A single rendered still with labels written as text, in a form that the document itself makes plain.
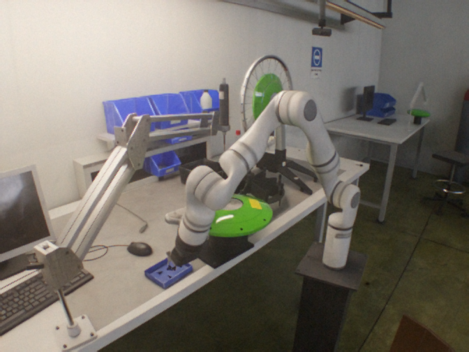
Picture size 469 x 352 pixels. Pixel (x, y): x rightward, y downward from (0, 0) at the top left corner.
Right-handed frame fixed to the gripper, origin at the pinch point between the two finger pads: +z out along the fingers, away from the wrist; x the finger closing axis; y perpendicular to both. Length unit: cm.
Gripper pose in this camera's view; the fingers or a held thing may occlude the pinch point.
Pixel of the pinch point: (175, 261)
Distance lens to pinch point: 97.2
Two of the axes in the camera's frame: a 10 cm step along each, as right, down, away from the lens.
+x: 7.3, -2.4, 6.4
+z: -3.1, 7.1, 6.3
